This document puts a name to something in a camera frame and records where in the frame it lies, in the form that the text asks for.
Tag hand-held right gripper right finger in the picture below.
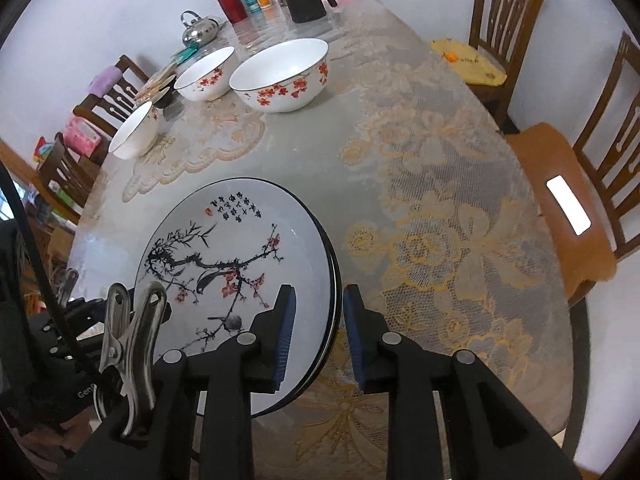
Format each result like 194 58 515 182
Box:
343 285 583 480

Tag peach lace table runner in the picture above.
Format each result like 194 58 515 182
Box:
122 25 281 202

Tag black pitcher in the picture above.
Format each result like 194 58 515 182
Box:
281 0 340 24

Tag plum branch painted plate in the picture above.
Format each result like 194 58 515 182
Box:
134 178 335 418

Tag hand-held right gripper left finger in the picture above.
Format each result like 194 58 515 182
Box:
60 285 299 480

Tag black cable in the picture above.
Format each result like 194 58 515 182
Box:
0 160 103 391

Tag red snack bag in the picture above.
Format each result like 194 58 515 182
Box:
32 137 57 171

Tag pink package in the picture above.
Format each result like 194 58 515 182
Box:
63 116 103 157

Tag large metal spring clip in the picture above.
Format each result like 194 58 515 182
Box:
98 281 168 438

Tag white bowl red blossoms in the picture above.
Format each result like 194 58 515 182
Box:
229 38 331 113
108 101 160 160
173 46 236 102

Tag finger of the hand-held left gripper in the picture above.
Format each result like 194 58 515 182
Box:
30 297 108 361

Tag yellow bag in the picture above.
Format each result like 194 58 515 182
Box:
431 38 509 86

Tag stainless steel kettle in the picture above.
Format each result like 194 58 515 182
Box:
181 10 221 48

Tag wooden chair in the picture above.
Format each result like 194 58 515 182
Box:
467 0 553 128
37 132 102 226
504 32 640 307
73 55 151 137

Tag small metal spring clip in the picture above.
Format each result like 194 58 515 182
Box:
56 267 81 308

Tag purple towel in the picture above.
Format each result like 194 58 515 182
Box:
89 66 122 97

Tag chopsticks pack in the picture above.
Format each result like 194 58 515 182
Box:
133 62 179 104

